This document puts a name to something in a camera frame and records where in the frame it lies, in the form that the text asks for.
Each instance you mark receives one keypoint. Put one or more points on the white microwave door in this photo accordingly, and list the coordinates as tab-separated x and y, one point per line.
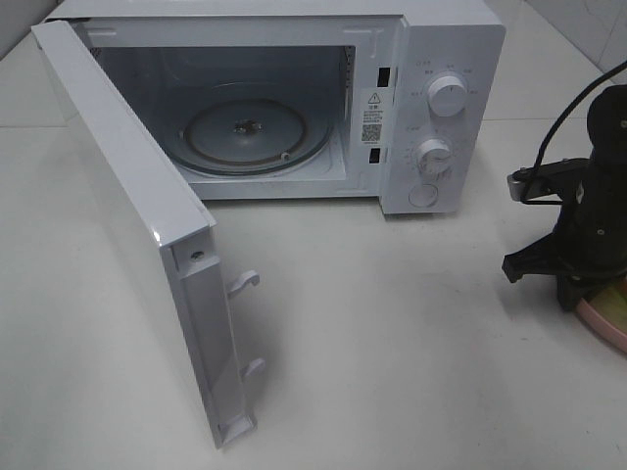
162	233

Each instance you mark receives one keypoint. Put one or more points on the lower white timer knob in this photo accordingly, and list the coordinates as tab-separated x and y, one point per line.
433	156

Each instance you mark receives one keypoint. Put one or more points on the round door release button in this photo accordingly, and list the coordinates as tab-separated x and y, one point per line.
423	195

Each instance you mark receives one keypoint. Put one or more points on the white microwave oven body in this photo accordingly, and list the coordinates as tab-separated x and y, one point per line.
372	59

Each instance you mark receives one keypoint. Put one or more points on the upper white power knob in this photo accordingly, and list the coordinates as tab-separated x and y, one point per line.
447	94

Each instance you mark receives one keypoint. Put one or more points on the pink round plate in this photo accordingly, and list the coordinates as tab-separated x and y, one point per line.
605	330

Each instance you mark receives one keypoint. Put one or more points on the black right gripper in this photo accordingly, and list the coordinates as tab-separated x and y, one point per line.
591	241

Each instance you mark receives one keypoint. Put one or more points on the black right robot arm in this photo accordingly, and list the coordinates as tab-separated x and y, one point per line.
605	175

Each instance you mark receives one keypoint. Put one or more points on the toast sandwich with filling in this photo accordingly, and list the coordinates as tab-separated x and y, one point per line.
610	304

